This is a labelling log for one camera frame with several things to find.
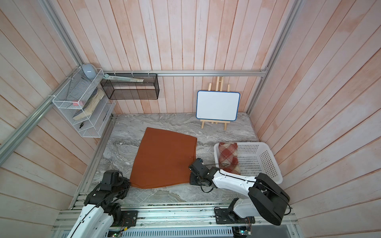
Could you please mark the white wire shelf rack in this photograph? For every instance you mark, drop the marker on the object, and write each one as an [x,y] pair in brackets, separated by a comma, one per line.
[84,103]

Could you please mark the worn book on shelf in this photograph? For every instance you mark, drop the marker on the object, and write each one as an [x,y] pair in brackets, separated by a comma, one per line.
[90,105]

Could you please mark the aluminium rail frame front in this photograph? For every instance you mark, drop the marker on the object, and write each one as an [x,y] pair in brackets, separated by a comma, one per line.
[197,220]

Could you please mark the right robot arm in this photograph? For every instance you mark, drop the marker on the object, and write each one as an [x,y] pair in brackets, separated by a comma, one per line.
[264,197]

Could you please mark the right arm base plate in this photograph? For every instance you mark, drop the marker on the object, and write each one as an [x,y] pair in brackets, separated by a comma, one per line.
[225,216]

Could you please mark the red plaid skirt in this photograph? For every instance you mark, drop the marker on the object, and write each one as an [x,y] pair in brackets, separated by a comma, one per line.
[228,158]

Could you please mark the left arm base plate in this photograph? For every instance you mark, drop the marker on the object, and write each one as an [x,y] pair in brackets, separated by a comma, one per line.
[125,219]

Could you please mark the wooden easel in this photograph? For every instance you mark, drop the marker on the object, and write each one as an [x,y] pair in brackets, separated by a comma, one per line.
[218,88]

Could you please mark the grey computer mouse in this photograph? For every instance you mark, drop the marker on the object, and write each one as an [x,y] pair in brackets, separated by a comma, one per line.
[89,70]

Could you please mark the white plastic basket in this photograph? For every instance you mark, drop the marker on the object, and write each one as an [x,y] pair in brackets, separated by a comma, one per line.
[255,158]

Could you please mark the black wire mesh basket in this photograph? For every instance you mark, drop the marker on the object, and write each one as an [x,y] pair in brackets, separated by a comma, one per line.
[147,90]

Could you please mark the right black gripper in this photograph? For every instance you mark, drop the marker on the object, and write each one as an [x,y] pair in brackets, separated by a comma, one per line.
[192,179]

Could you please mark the rust brown skirt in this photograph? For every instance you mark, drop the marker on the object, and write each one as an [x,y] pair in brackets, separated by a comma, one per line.
[163,159]

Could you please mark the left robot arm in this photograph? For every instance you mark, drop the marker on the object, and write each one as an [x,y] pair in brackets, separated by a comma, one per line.
[101,208]

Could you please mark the light green flat ruler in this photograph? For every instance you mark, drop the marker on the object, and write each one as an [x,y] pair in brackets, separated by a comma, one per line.
[121,78]

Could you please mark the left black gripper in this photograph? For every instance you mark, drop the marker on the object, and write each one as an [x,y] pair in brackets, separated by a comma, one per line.
[127,183]

